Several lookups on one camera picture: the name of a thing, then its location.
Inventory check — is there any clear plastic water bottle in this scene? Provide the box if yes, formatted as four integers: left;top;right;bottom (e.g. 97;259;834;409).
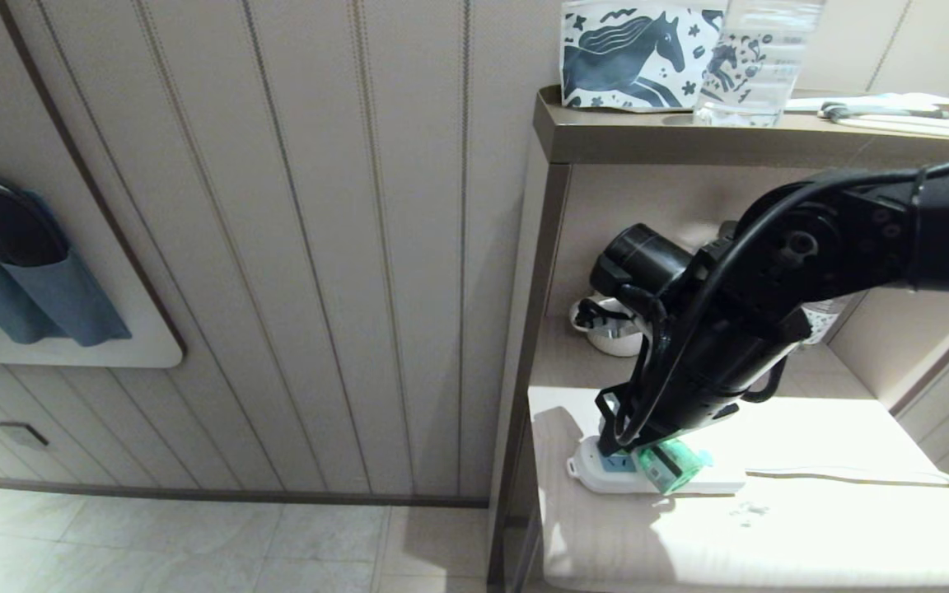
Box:
693;0;828;128

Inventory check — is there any white power strip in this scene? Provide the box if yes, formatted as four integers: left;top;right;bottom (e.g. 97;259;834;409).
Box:
567;435;747;497

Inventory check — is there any white long rod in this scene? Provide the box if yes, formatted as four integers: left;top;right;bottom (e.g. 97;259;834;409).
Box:
832;114;949;142

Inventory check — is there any dark slipper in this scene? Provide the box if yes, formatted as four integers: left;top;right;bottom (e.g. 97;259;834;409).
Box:
0;179;69;268

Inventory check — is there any beige bedside shelf unit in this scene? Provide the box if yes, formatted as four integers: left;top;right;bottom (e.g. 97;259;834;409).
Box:
487;86;949;593

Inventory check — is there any white power strip cord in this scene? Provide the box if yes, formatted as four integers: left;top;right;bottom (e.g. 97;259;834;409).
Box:
743;466;949;492

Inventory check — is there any white cup with cable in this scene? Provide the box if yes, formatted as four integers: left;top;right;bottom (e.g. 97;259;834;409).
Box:
570;292;650;357

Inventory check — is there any green mosquito repellent device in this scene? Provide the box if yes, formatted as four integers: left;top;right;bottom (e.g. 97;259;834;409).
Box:
636;439;713;496

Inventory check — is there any white flat object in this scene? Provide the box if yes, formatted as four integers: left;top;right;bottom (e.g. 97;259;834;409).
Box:
786;91;949;114

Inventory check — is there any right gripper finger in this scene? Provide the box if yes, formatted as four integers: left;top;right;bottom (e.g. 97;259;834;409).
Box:
596;430;637;460

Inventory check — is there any white wall board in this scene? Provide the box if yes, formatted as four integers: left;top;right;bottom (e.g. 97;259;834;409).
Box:
0;0;188;370

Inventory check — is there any horse print paper bag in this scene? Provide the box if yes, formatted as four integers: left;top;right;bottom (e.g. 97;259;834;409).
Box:
560;0;726;110

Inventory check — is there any small grey wall plate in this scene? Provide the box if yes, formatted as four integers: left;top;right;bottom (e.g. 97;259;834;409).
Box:
0;421;50;451

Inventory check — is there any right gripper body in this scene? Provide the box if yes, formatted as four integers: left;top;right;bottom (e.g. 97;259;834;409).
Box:
595;306;811;452

